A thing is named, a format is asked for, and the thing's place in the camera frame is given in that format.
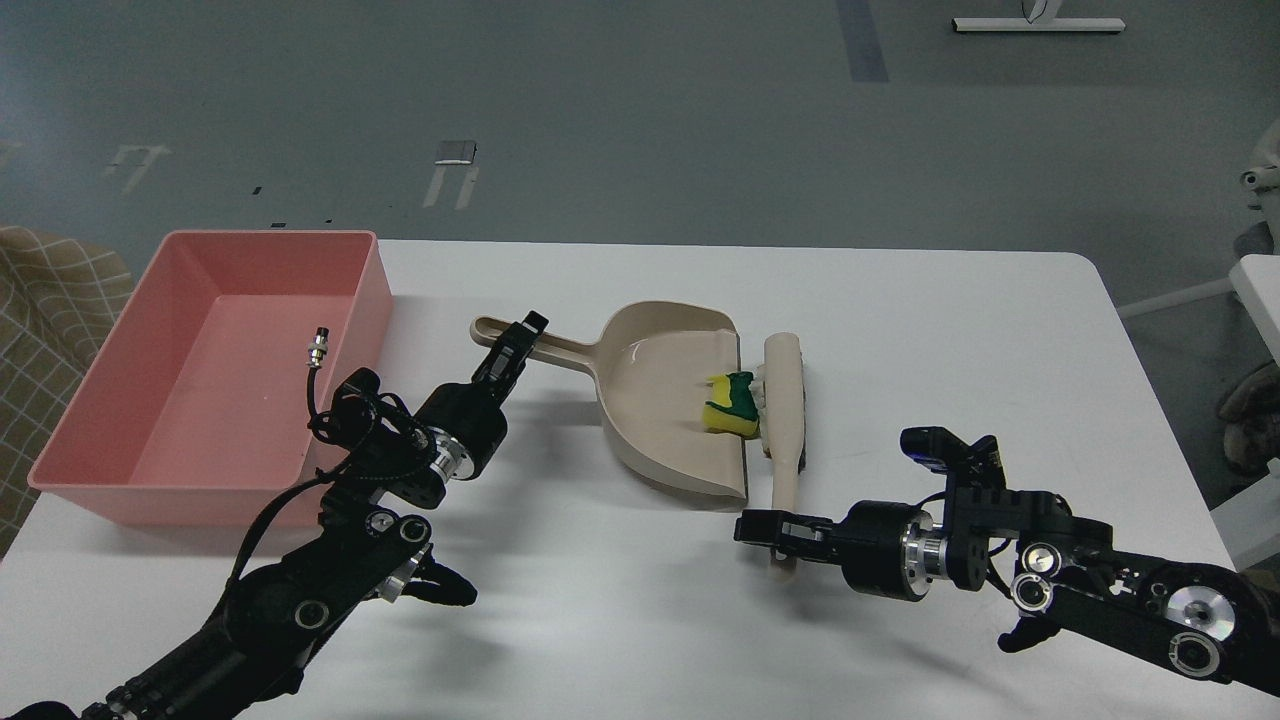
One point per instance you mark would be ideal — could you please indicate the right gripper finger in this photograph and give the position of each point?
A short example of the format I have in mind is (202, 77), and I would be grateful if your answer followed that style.
(779, 530)
(787, 558)

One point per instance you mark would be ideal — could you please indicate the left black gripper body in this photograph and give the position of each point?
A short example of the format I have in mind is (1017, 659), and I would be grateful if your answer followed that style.
(466, 424)

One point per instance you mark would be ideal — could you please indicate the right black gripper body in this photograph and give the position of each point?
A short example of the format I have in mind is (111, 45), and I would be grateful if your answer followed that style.
(890, 549)

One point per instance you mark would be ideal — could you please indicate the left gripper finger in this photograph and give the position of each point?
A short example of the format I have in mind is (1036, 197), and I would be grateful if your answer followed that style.
(514, 349)
(486, 374)

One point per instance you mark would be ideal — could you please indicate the yellow green sponge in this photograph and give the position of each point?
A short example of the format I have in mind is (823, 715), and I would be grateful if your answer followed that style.
(731, 406)

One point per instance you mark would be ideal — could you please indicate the beige plastic dustpan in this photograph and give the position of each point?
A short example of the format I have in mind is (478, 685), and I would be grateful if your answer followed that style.
(651, 367)

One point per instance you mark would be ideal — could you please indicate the beige hand brush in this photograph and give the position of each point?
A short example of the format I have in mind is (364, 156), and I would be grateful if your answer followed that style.
(784, 421)

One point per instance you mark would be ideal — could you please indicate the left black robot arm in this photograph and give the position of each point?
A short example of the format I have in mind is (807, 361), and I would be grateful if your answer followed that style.
(350, 534)

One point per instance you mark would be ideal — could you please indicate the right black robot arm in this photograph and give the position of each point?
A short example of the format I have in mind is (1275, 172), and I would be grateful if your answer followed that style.
(1060, 571)

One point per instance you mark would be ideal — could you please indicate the pink plastic bin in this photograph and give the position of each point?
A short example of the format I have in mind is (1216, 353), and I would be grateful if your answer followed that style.
(193, 414)

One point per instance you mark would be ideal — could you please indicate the white table at right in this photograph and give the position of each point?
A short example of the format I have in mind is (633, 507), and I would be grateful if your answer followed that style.
(1247, 522)

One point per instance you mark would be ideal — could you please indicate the white office chair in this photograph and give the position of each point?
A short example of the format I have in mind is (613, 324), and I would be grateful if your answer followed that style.
(1261, 181)

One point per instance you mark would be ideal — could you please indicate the beige checkered cloth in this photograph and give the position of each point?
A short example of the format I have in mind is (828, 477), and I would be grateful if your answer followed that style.
(59, 299)

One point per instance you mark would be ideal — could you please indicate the white stand base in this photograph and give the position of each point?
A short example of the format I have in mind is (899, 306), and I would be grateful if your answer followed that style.
(1041, 17)

